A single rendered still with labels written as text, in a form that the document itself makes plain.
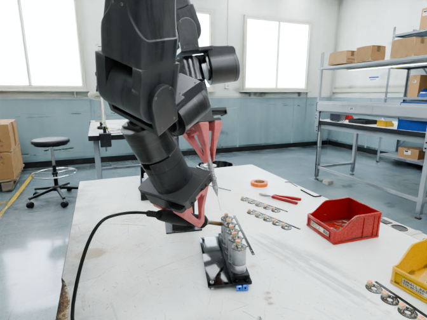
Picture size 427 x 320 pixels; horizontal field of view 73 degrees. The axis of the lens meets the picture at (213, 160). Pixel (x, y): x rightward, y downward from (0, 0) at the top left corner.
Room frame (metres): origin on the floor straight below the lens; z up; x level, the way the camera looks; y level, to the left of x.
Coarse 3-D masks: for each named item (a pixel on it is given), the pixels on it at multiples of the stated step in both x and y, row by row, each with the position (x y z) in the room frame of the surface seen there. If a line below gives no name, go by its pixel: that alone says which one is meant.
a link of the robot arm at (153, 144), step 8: (128, 120) 0.38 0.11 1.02; (128, 128) 0.36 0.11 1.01; (136, 128) 0.35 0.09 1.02; (168, 128) 0.37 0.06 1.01; (176, 128) 0.39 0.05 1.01; (128, 136) 0.35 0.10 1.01; (136, 136) 0.34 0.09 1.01; (144, 136) 0.34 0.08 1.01; (152, 136) 0.35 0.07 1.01; (160, 136) 0.35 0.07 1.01; (168, 136) 0.37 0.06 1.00; (136, 144) 0.35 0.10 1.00; (144, 144) 0.35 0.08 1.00; (152, 144) 0.35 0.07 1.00; (160, 144) 0.36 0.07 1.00; (168, 144) 0.36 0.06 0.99; (176, 144) 0.38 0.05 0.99; (136, 152) 0.36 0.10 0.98; (144, 152) 0.35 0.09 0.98; (152, 152) 0.35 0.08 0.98; (160, 152) 0.36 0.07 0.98; (168, 152) 0.36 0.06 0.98; (144, 160) 0.36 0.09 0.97; (152, 160) 0.36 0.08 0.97; (160, 160) 0.36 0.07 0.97
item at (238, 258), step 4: (232, 252) 0.43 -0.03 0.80; (236, 252) 0.42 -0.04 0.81; (240, 252) 0.42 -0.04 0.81; (244, 252) 0.42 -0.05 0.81; (232, 256) 0.42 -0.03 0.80; (236, 256) 0.42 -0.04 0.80; (240, 256) 0.42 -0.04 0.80; (244, 256) 0.42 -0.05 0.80; (232, 260) 0.42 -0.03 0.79; (236, 260) 0.42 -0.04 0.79; (240, 260) 0.42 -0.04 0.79; (244, 260) 0.42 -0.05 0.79; (232, 264) 0.42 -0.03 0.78; (236, 264) 0.42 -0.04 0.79; (240, 264) 0.42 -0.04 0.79; (244, 264) 0.42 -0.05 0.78; (232, 268) 0.42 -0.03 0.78; (236, 268) 0.42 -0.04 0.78; (240, 268) 0.42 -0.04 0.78; (244, 268) 0.42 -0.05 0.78; (236, 272) 0.42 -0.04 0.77; (240, 272) 0.42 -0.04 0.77
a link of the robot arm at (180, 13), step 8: (176, 0) 0.55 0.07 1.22; (184, 0) 0.56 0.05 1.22; (176, 8) 0.55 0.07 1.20; (184, 8) 0.56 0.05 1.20; (192, 8) 0.56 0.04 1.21; (176, 16) 0.55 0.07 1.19; (184, 16) 0.56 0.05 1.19; (192, 16) 0.56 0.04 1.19; (176, 24) 0.55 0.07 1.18; (200, 24) 0.57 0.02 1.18; (200, 32) 0.57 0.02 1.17
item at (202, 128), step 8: (192, 128) 0.55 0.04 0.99; (200, 128) 0.52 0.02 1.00; (208, 128) 0.53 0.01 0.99; (184, 136) 0.56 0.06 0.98; (192, 136) 0.56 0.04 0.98; (200, 136) 0.53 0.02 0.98; (208, 136) 0.53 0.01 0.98; (192, 144) 0.55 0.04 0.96; (208, 144) 0.53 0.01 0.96; (200, 152) 0.55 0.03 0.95; (208, 152) 0.53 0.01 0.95; (208, 160) 0.53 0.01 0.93
